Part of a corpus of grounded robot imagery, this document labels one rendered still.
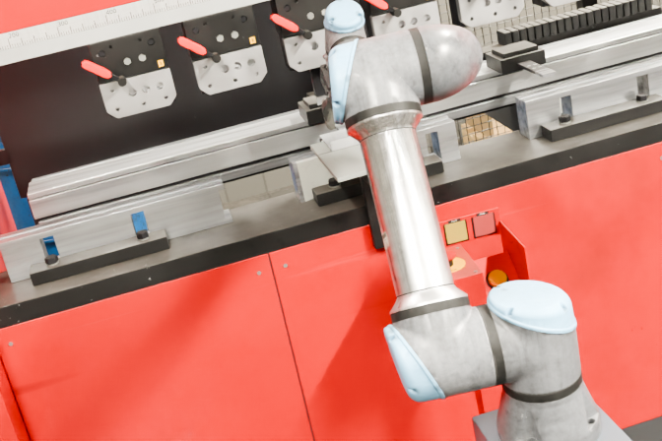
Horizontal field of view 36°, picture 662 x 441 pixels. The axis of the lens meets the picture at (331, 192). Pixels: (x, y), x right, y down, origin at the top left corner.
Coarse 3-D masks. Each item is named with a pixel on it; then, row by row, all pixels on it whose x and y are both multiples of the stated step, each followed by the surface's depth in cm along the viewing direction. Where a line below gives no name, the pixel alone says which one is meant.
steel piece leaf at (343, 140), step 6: (324, 138) 231; (330, 138) 230; (336, 138) 229; (342, 138) 228; (348, 138) 221; (330, 144) 221; (336, 144) 221; (342, 144) 222; (348, 144) 222; (354, 144) 222
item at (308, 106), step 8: (312, 96) 254; (304, 104) 253; (312, 104) 248; (320, 104) 248; (304, 112) 249; (312, 112) 247; (320, 112) 248; (304, 120) 252; (312, 120) 248; (320, 120) 248; (336, 128) 237; (344, 128) 234
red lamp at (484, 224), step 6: (480, 216) 215; (486, 216) 215; (492, 216) 215; (474, 222) 215; (480, 222) 215; (486, 222) 215; (492, 222) 216; (474, 228) 215; (480, 228) 216; (486, 228) 216; (492, 228) 216; (480, 234) 216
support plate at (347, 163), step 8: (320, 144) 228; (320, 152) 223; (336, 152) 220; (344, 152) 219; (352, 152) 218; (360, 152) 217; (320, 160) 219; (328, 160) 216; (336, 160) 215; (344, 160) 214; (352, 160) 213; (360, 160) 212; (328, 168) 212; (336, 168) 210; (344, 168) 209; (352, 168) 208; (360, 168) 207; (336, 176) 206; (344, 176) 205; (352, 176) 205
